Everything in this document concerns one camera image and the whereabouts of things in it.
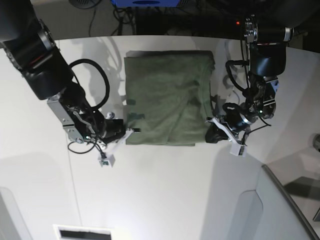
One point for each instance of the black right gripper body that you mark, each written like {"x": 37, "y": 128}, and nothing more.
{"x": 111, "y": 130}

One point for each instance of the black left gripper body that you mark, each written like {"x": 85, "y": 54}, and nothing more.
{"x": 238, "y": 117}

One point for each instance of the green t-shirt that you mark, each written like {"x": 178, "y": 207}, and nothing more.
{"x": 168, "y": 97}

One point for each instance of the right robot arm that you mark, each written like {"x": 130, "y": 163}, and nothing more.
{"x": 29, "y": 45}

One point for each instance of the blue box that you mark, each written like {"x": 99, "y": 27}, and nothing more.
{"x": 145, "y": 3}

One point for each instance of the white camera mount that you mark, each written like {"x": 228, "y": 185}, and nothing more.
{"x": 238, "y": 146}
{"x": 107, "y": 151}

